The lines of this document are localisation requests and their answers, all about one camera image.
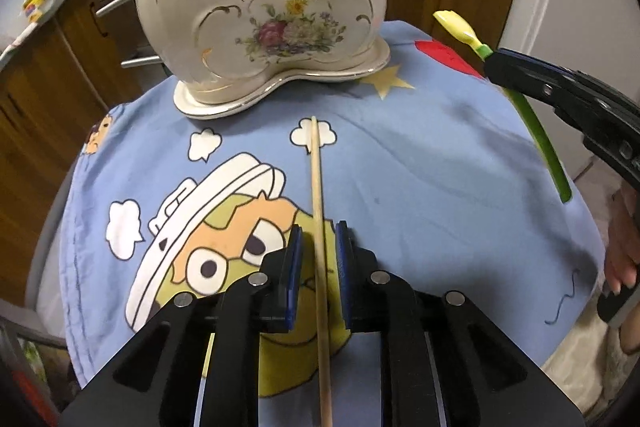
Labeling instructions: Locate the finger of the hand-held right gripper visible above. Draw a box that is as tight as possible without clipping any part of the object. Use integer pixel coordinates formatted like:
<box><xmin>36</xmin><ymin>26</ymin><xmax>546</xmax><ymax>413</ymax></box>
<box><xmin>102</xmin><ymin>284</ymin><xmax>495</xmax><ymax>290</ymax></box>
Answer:
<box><xmin>494</xmin><ymin>48</ymin><xmax>640</xmax><ymax>110</ymax></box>
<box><xmin>484</xmin><ymin>52</ymin><xmax>640</xmax><ymax>188</ymax></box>

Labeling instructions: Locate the wooden chopstick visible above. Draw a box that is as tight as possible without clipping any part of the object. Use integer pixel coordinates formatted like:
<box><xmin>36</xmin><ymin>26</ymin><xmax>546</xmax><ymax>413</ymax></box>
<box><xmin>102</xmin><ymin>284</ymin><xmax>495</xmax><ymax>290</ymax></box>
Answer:
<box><xmin>310</xmin><ymin>116</ymin><xmax>335</xmax><ymax>427</ymax></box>

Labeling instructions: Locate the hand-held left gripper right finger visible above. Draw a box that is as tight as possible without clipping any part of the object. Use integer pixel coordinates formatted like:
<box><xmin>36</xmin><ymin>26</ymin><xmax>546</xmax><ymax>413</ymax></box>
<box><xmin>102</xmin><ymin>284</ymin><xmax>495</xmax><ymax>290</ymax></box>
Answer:
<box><xmin>334</xmin><ymin>221</ymin><xmax>586</xmax><ymax>427</ymax></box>

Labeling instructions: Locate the metal bar handle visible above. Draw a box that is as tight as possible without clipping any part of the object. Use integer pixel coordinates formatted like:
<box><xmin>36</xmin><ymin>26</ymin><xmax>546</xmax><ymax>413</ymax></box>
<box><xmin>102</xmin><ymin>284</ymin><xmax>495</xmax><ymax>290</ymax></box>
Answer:
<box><xmin>94</xmin><ymin>0</ymin><xmax>137</xmax><ymax>18</ymax></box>
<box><xmin>121</xmin><ymin>54</ymin><xmax>162</xmax><ymax>70</ymax></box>

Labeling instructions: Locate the person's right hand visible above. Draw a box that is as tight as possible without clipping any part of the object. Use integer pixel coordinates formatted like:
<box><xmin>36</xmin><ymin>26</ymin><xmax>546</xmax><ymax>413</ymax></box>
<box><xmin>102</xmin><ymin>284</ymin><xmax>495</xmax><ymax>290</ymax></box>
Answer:
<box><xmin>604</xmin><ymin>192</ymin><xmax>640</xmax><ymax>299</ymax></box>

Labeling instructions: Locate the blue cartoon print cloth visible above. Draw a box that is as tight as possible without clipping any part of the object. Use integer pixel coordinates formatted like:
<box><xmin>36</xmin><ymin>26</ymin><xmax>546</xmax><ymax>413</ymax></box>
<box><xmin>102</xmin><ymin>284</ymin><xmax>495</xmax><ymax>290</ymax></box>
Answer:
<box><xmin>60</xmin><ymin>19</ymin><xmax>608</xmax><ymax>427</ymax></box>

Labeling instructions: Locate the yellow green plastic spoon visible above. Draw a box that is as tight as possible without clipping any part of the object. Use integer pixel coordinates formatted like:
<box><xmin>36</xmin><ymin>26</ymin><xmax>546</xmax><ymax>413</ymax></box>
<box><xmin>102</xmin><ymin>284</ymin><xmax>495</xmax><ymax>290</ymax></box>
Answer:
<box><xmin>432</xmin><ymin>9</ymin><xmax>573</xmax><ymax>204</ymax></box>

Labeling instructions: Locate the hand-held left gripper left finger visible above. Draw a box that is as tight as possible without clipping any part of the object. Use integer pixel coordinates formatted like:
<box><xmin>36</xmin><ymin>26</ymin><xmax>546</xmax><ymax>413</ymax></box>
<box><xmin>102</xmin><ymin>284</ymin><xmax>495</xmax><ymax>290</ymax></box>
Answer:
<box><xmin>60</xmin><ymin>223</ymin><xmax>304</xmax><ymax>427</ymax></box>

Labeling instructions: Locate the grey kitchen countertop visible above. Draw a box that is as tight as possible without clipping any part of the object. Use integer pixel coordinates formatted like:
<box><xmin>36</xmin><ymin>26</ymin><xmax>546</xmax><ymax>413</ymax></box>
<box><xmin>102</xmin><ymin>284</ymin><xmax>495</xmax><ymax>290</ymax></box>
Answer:
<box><xmin>0</xmin><ymin>0</ymin><xmax>128</xmax><ymax>68</ymax></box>

